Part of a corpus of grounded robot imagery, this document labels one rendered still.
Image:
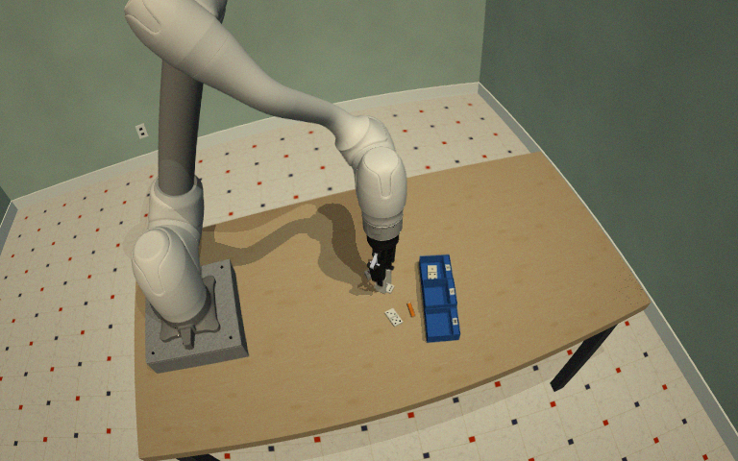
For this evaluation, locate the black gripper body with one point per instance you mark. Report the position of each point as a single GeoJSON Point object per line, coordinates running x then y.
{"type": "Point", "coordinates": [380, 246]}

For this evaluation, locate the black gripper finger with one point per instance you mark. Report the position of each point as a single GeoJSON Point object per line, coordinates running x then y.
{"type": "Point", "coordinates": [378, 276]}
{"type": "Point", "coordinates": [389, 266]}

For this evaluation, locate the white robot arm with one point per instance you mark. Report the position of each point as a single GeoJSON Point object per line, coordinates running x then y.
{"type": "Point", "coordinates": [187, 35]}

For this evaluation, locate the blue rack of labelled bins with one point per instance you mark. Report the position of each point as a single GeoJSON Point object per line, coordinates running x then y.
{"type": "Point", "coordinates": [441, 315]}

